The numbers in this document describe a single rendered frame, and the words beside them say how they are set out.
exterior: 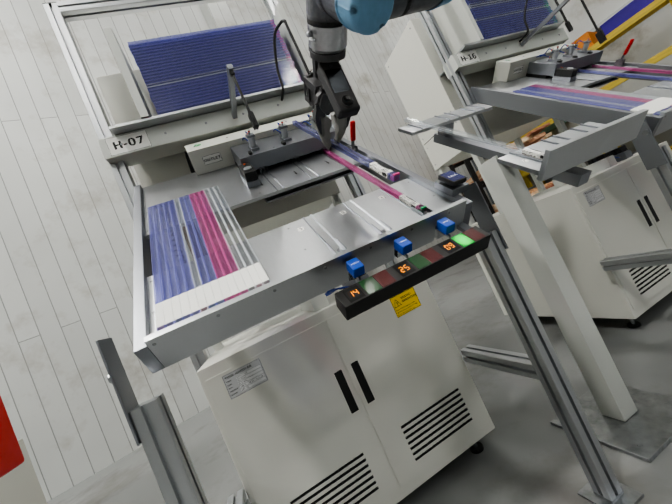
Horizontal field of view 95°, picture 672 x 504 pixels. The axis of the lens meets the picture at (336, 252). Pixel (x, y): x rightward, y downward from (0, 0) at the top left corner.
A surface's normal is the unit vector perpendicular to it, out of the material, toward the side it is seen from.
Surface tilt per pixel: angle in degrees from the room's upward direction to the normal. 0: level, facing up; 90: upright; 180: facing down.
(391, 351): 90
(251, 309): 134
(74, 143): 90
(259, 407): 90
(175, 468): 90
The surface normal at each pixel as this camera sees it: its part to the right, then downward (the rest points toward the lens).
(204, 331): 0.48, 0.51
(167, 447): 0.25, -0.17
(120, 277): 0.46, -0.25
